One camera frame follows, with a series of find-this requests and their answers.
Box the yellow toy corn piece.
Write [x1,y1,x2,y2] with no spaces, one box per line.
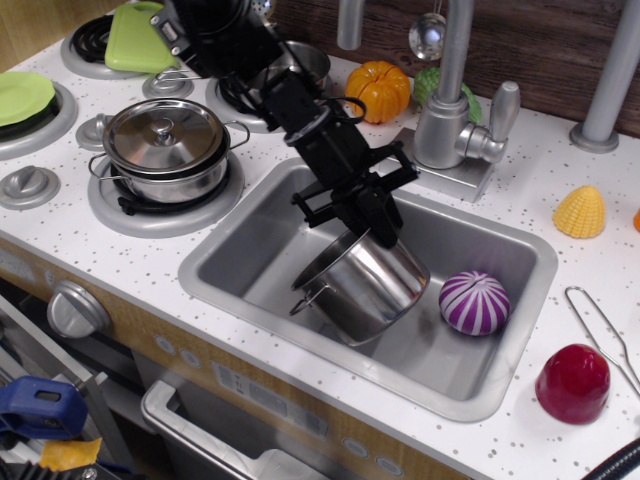
[552,185,606,239]

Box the yellow tape piece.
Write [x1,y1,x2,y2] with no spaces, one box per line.
[38,438,103,471]

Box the oven door handle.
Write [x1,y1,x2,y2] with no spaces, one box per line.
[141,380,326,479]

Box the purple striped toy onion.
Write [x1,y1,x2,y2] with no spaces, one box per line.
[438,270,511,337]

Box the grey post right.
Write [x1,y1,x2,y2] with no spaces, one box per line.
[569,0,639,154]

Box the steel saucepan with wire handle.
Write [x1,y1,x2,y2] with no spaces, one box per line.
[180,40,331,116]

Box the grey stove burner far left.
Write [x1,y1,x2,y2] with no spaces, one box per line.
[1,82,78,161]

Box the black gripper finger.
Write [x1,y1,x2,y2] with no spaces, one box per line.
[356,188,403,248]
[332,192,370,235]

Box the blue clamp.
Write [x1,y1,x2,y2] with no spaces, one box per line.
[1,376,89,440]

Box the grey stove knob front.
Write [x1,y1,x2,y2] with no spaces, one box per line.
[47,280,111,339]

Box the grey stove burner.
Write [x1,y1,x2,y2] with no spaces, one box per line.
[60,14,143,80]
[88,153,244,239]
[1,82,78,161]

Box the grey toy sink basin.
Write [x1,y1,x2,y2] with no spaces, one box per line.
[179,159,558,422]

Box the green cutting board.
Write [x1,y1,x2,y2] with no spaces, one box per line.
[105,1,178,74]

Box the grey countertop knob left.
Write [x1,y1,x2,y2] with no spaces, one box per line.
[1,165,61,210]

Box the grey post middle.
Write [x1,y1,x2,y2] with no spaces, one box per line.
[337,0,366,51]

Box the steel pot with lid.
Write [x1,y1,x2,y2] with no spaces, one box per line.
[88,98,236,204]

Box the grey countertop knob centre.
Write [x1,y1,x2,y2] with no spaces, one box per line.
[142,67,194,99]

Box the grey countertop knob middle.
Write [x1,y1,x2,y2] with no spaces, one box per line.
[75,113,113,152]

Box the red toy apple half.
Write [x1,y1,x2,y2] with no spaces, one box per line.
[535,344,610,425]

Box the silver toy faucet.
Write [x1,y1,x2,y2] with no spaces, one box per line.
[396,1,521,202]

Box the green toy plate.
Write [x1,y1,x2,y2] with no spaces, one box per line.
[1,71,55,127]

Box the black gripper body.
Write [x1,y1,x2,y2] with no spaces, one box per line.
[284,107,418,227]

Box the hanging slotted spoon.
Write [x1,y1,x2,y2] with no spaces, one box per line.
[250,0,277,21]

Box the grey countertop knob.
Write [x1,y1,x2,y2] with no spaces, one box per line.
[75,113,113,152]
[1,165,61,210]
[142,67,194,99]

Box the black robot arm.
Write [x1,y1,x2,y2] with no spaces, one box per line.
[150,1,418,248]

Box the green toy vegetable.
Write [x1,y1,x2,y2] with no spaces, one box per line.
[413,67,483,124]

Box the grey post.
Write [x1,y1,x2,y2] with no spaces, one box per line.
[569,0,639,154]
[337,0,366,51]

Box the grey stove burner front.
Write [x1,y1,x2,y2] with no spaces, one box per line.
[88,153,244,239]

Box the grey stove burner back left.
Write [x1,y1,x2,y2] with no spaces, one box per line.
[60,14,143,80]

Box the orange toy pumpkin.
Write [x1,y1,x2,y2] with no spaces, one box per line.
[345,61,411,124]

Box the hanging steel ladle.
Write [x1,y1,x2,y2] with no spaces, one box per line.
[408,1,447,61]

